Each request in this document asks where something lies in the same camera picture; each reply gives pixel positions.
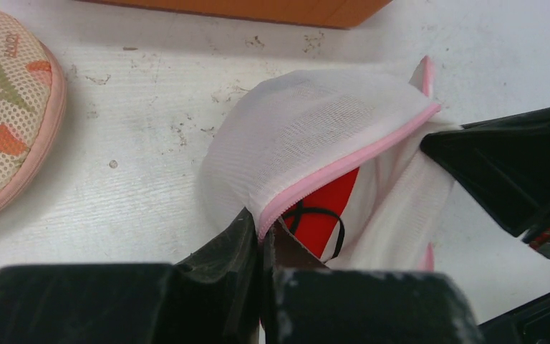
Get red bra black straps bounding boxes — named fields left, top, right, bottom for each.
left=281, top=166, right=362, bottom=261

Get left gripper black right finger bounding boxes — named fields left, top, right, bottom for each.
left=261, top=223, right=484, bottom=343

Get white mesh laundry bag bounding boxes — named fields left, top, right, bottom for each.
left=198, top=57, right=455, bottom=271

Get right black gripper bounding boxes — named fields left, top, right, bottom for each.
left=420, top=107, right=550, bottom=343

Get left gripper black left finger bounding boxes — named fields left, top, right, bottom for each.
left=0, top=210, right=260, bottom=343

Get floral padded bra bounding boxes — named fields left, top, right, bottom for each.
left=0, top=11, right=67, bottom=211

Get orange plastic tub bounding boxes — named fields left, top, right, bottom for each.
left=97, top=0, right=390, bottom=29

